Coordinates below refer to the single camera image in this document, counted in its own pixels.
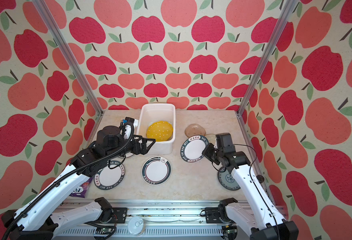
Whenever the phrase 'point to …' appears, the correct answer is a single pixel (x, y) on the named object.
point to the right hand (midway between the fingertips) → (205, 151)
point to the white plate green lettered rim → (192, 148)
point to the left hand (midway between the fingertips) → (151, 140)
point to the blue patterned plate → (227, 181)
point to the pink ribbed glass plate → (194, 129)
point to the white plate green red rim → (156, 170)
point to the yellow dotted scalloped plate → (160, 131)
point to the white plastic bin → (167, 114)
